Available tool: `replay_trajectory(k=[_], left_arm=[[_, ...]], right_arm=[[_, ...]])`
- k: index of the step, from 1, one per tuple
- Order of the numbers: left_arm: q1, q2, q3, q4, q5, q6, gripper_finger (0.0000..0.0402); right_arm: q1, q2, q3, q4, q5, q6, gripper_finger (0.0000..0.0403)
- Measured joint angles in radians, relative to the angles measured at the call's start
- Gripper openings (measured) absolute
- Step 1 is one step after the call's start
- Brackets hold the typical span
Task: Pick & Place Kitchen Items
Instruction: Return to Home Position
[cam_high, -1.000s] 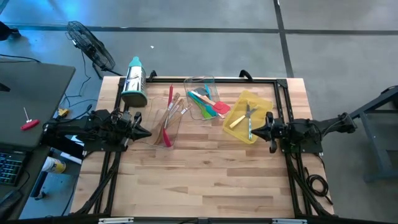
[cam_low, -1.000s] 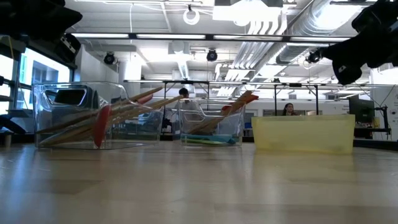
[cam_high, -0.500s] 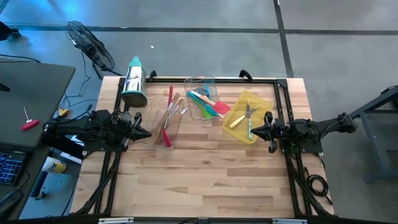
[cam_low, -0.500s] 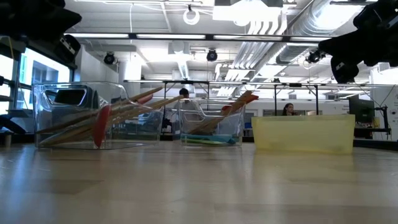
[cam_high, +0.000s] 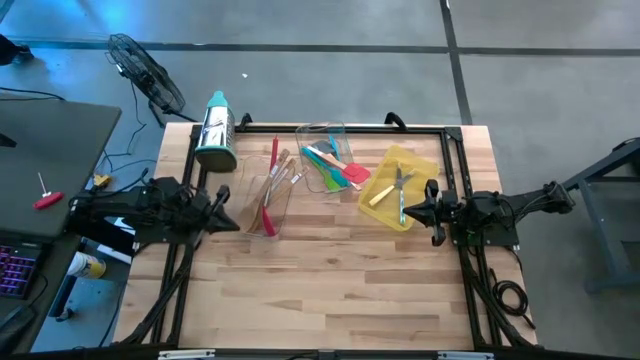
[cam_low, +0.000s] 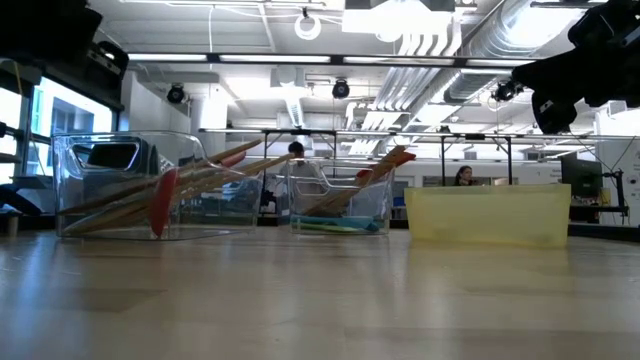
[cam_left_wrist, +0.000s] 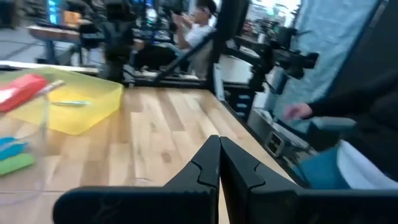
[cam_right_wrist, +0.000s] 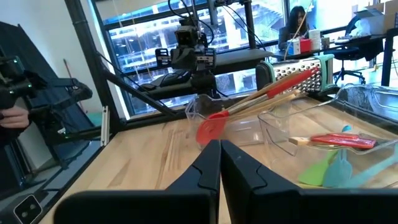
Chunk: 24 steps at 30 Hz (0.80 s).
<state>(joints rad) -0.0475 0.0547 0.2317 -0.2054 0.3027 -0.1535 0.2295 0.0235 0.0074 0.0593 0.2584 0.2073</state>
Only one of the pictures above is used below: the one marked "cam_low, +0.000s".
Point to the thin blue silicone spatula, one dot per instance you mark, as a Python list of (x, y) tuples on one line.
[(340, 221)]

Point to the red slotted spoon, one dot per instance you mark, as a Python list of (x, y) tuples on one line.
[(162, 200)]

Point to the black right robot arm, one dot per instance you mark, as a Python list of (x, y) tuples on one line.
[(600, 65)]

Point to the person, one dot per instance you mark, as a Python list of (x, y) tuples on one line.
[(297, 155), (464, 176)]

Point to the LED light bar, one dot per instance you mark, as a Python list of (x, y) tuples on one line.
[(275, 59)]

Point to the black computer monitor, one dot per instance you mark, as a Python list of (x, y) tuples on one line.
[(580, 177)]

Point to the clear plastic bin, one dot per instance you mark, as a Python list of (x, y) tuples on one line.
[(100, 150), (325, 200)]

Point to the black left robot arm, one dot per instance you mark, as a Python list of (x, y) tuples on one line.
[(50, 30)]

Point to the black background workstation frame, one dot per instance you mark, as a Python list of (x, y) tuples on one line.
[(442, 160)]

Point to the yellow translucent plastic bin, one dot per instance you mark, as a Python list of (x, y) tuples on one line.
[(487, 215)]

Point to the black ceiling camera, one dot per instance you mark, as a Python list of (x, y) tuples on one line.
[(506, 91), (341, 90), (175, 94)]

